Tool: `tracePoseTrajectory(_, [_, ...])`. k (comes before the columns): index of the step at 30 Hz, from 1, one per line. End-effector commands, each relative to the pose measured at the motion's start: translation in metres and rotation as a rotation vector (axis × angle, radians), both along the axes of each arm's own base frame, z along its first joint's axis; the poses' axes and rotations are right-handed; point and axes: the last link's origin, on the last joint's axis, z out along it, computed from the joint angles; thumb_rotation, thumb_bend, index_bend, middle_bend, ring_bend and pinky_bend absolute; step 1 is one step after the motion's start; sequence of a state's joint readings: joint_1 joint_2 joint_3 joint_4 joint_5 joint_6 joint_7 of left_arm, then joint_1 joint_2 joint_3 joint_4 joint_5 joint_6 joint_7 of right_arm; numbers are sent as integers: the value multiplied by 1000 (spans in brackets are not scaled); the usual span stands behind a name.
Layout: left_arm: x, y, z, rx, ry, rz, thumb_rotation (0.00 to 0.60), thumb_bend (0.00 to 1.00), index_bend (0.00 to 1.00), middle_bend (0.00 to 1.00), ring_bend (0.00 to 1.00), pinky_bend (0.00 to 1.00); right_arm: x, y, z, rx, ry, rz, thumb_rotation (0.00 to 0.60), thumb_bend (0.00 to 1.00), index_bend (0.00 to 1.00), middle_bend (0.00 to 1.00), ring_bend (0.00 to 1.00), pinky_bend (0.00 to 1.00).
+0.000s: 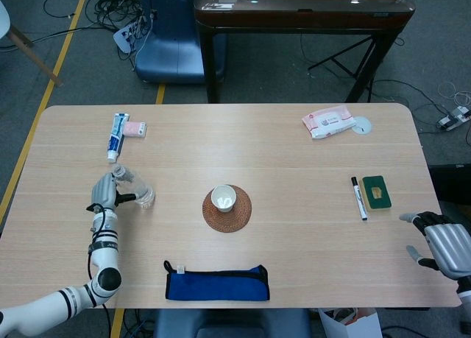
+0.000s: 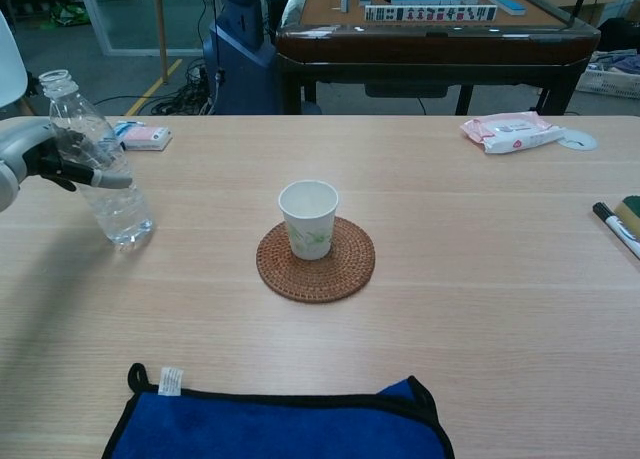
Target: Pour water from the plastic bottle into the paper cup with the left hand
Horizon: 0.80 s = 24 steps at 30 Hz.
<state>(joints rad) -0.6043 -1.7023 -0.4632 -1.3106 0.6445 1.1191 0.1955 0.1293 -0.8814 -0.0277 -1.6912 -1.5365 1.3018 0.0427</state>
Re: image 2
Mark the green bag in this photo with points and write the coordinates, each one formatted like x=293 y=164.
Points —
x=65 y=16

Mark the blue machine base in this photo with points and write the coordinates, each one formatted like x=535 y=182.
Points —
x=240 y=54

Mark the round woven rattan coaster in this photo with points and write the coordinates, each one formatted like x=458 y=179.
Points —
x=315 y=279

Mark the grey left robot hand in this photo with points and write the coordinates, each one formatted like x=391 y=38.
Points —
x=25 y=144

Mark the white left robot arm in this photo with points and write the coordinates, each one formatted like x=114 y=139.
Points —
x=6 y=189

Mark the row of white-faced mahjong tiles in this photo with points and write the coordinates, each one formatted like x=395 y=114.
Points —
x=430 y=13

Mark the wooden pole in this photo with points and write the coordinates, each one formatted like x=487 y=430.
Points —
x=161 y=29

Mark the pink white tissue pack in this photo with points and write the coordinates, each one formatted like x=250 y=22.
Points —
x=147 y=138

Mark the clear plastic water bottle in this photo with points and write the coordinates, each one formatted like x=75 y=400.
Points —
x=117 y=204

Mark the dark wooden mahjong table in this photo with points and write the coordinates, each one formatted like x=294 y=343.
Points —
x=430 y=49

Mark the blue cloth with black trim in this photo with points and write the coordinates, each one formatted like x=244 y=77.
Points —
x=275 y=429

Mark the white paper cup green print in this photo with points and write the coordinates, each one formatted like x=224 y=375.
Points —
x=310 y=224

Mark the white plastic chair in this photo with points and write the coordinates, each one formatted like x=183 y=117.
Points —
x=10 y=64

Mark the yellow green sponge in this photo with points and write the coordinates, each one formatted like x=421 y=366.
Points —
x=629 y=208

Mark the white plastic basket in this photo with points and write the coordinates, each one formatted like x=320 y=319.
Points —
x=610 y=81

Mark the pink wet wipes pack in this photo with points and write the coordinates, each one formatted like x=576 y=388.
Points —
x=510 y=134

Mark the black bag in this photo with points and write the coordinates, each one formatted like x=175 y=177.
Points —
x=620 y=34

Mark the black marker pen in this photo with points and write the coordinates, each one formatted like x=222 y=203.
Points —
x=617 y=226

